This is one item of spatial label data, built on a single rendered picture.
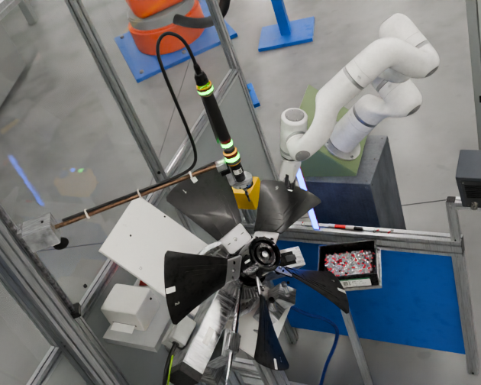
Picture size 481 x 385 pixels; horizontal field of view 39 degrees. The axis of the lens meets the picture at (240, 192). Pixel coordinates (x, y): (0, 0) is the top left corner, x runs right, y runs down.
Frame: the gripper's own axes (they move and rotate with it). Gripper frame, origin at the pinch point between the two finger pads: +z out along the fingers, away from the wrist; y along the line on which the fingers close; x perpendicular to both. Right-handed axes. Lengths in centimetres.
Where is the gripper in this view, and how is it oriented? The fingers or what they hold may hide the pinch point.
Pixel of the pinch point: (290, 184)
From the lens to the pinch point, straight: 239.3
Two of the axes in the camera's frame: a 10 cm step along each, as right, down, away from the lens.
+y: -3.7, 6.9, -6.2
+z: 0.1, 6.7, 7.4
